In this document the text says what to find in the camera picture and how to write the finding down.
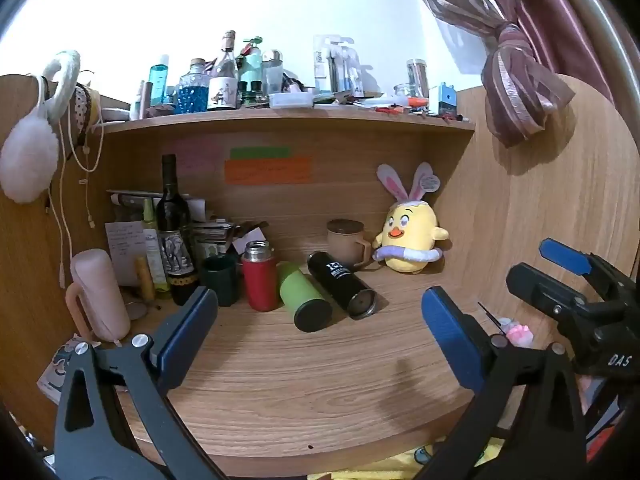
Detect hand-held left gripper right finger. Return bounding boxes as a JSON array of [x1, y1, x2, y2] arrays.
[[415, 286, 587, 480]]

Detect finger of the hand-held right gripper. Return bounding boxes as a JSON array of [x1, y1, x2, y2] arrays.
[[539, 238, 638, 306], [506, 262, 603, 323]]

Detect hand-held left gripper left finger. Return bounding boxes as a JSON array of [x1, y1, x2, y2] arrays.
[[52, 286, 226, 480]]

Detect dark green cup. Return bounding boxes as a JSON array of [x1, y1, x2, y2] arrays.
[[199, 254, 241, 308]]

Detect red thermos cup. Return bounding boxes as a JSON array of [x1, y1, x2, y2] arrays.
[[241, 240, 279, 312]]

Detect black cup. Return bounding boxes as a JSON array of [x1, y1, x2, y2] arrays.
[[307, 250, 377, 321]]

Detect thin black pen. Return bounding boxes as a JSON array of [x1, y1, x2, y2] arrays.
[[477, 302, 507, 335]]

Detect small pink white toy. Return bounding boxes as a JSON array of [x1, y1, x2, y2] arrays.
[[501, 318, 532, 348]]

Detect yellow tube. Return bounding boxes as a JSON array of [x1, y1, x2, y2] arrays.
[[134, 255, 157, 302]]

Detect yellow-green spray bottle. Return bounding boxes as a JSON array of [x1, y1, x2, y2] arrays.
[[141, 198, 171, 292]]

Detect white paper note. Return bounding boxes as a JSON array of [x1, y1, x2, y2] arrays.
[[104, 219, 149, 287]]

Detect pile of papers and books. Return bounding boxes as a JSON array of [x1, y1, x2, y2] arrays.
[[107, 188, 271, 261]]

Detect dark wine bottle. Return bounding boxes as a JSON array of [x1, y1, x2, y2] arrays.
[[154, 154, 197, 307]]

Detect yellow printed cloth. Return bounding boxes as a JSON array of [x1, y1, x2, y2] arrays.
[[307, 437, 507, 480]]

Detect yellow chick plush toy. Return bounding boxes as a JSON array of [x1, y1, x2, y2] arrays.
[[372, 162, 450, 275]]

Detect white and blue packet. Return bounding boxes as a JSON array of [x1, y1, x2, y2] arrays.
[[37, 335, 101, 407]]

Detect brown mug with lid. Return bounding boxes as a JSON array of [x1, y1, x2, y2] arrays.
[[326, 219, 372, 269]]

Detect pink sticky note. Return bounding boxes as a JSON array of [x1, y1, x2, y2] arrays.
[[174, 142, 224, 174]]

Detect striped mauve curtain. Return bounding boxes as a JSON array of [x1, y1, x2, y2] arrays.
[[397, 0, 640, 149]]

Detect orange sticky note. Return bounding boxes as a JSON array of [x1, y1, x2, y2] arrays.
[[224, 157, 312, 185]]

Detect blue pencil sharpener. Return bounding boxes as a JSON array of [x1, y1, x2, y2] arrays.
[[429, 83, 459, 117]]

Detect green sticky note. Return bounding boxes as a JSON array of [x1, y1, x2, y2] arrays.
[[229, 146, 291, 160]]

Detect grey metal pole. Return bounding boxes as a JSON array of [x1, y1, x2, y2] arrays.
[[540, 0, 640, 126]]

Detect tall glass jar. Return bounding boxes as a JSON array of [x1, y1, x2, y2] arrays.
[[405, 58, 429, 99]]

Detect wooden shelf board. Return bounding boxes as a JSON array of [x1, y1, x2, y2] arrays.
[[100, 106, 476, 135]]

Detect small brown bottle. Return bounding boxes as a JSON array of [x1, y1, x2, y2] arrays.
[[130, 80, 151, 121]]

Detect white fluffy earmuffs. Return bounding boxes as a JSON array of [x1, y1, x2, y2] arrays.
[[0, 49, 81, 204]]

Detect glass bottle with blue beads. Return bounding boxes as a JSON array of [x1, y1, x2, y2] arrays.
[[178, 58, 210, 115]]

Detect polka dot hair band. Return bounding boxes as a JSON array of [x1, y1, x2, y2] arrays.
[[70, 84, 103, 136]]

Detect teal bottle with white cap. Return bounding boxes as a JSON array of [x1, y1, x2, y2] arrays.
[[148, 54, 171, 109]]

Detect white flat box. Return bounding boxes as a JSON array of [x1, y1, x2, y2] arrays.
[[268, 91, 315, 110]]

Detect clear labelled liquor bottle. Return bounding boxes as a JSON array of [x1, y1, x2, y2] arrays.
[[207, 30, 240, 111]]

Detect clear glass tumbler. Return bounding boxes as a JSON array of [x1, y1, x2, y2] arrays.
[[262, 49, 285, 96]]

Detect toothbrush blister pack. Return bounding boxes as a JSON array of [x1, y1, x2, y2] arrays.
[[313, 34, 362, 97]]

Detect pink bottle with handle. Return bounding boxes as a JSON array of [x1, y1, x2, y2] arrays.
[[66, 248, 132, 344]]

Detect white earphone cable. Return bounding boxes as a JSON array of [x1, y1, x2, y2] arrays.
[[46, 80, 106, 288]]

